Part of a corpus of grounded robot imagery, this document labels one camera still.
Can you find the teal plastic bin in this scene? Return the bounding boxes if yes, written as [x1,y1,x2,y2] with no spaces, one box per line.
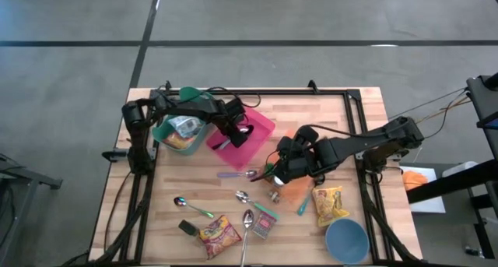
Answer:
[151,86,219,156]

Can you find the black metal stand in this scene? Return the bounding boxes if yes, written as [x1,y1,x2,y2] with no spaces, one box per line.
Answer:
[406,72,498,260]
[0,153,64,260]

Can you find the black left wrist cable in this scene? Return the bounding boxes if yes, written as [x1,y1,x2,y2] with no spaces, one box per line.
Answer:
[205,86,262,108]

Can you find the purple handled metal spoon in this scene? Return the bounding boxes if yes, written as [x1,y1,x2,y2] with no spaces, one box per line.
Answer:
[216,168,259,180]

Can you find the red yellow snack packet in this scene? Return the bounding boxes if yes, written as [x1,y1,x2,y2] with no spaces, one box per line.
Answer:
[162,131,197,150]

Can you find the crinkled foil snack packet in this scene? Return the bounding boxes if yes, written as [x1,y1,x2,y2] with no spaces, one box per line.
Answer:
[168,114,205,139]

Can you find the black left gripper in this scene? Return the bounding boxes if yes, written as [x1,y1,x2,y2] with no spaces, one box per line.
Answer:
[212,103,254,148]

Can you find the teal handled metal spoon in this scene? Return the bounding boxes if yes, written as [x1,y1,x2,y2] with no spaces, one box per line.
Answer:
[234,190,280,220]

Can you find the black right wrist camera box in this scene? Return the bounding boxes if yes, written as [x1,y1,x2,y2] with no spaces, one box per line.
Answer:
[294,125,319,144]

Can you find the white plastic container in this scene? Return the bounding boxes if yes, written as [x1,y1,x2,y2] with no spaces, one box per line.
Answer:
[442,160,479,178]

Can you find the plain steel spoon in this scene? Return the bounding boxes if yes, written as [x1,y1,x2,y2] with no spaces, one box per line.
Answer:
[239,209,255,267]

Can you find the beige plastic bin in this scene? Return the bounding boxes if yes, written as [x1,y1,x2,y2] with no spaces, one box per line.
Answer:
[268,127,317,213]

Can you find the orange cloth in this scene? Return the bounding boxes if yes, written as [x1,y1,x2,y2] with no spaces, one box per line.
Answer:
[402,170,430,191]

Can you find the pink plastic bin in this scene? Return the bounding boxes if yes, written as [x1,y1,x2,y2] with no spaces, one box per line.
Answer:
[205,107,276,172]

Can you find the blue bowl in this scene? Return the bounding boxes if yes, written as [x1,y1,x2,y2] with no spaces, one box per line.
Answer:
[324,217,370,265]

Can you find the black spoon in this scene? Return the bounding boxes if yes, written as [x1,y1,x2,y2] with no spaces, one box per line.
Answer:
[212,125,254,151]

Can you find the black table frame rails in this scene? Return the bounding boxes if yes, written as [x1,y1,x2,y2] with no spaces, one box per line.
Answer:
[91,79,423,267]

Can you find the red spice tin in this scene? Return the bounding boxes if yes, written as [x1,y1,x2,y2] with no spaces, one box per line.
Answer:
[251,211,278,240]

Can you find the orange red ramen packet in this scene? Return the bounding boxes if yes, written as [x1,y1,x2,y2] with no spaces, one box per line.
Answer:
[198,214,243,260]

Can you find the iridescent spoon green handle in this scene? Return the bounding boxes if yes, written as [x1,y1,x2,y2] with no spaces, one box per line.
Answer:
[173,196,216,219]

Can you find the white tray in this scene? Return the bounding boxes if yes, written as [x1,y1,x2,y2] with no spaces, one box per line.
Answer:
[399,165,447,214]

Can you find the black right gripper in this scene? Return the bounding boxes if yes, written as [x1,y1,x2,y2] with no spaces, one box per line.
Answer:
[251,136,316,185]

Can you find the yellow ramen packet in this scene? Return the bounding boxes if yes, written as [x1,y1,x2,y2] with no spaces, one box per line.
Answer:
[312,185,350,228]

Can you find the tan cable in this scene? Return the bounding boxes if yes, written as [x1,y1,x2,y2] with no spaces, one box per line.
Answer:
[406,97,472,128]

